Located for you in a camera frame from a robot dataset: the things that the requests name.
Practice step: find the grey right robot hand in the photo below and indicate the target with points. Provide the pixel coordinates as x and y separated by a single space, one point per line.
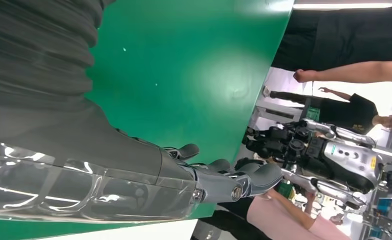
83 165

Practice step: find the standing person in pink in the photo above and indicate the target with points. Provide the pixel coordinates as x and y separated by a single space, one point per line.
282 218

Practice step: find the background humanoid robot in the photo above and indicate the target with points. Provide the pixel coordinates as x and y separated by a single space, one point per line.
345 159

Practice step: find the distant person in black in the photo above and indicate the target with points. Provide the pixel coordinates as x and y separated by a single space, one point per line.
351 111

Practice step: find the standing person in black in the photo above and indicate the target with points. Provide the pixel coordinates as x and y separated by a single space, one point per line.
332 36

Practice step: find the background shelf with boxes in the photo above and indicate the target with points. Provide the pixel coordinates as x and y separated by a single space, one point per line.
386 218

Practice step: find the white table frame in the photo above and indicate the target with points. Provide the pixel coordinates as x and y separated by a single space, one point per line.
275 114

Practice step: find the wall light strip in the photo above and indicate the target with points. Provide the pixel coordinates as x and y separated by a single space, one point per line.
345 5

